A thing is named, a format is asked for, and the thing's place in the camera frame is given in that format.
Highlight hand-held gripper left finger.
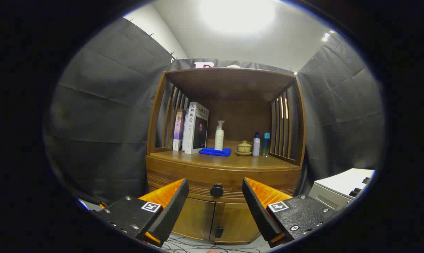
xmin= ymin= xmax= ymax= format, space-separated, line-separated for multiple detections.
xmin=92 ymin=177 xmax=190 ymax=247

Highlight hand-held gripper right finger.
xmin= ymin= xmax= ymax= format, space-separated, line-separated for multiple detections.
xmin=242 ymin=177 xmax=339 ymax=248

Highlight curved wooden drawer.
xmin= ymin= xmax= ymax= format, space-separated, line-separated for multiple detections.
xmin=147 ymin=168 xmax=301 ymax=204

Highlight wooden cabinet door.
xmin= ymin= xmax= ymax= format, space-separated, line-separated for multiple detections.
xmin=209 ymin=202 xmax=262 ymax=244
xmin=172 ymin=197 xmax=216 ymax=241

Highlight wooden countertop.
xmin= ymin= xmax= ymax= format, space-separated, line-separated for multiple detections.
xmin=146 ymin=140 xmax=301 ymax=171

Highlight brown wooden cabinet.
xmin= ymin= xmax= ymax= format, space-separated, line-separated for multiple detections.
xmin=145 ymin=67 xmax=307 ymax=245

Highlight white bottle dark blue cap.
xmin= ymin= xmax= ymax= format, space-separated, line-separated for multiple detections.
xmin=252 ymin=132 xmax=261 ymax=157

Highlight clear teal bottle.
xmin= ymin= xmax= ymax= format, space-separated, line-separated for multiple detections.
xmin=262 ymin=132 xmax=271 ymax=157

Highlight folded blue cloth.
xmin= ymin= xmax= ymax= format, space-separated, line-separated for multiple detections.
xmin=199 ymin=147 xmax=232 ymax=157

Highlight thin purple book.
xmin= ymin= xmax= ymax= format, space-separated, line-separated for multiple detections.
xmin=173 ymin=108 xmax=186 ymax=151

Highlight white pump bottle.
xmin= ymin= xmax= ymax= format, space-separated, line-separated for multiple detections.
xmin=214 ymin=120 xmax=225 ymax=151

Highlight large white portrait book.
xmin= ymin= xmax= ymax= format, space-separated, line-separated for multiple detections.
xmin=182 ymin=102 xmax=209 ymax=155

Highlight white grey plastic box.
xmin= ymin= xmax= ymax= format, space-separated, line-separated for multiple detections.
xmin=308 ymin=168 xmax=376 ymax=211

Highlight black floor cables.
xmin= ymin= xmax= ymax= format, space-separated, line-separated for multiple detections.
xmin=161 ymin=234 xmax=269 ymax=253

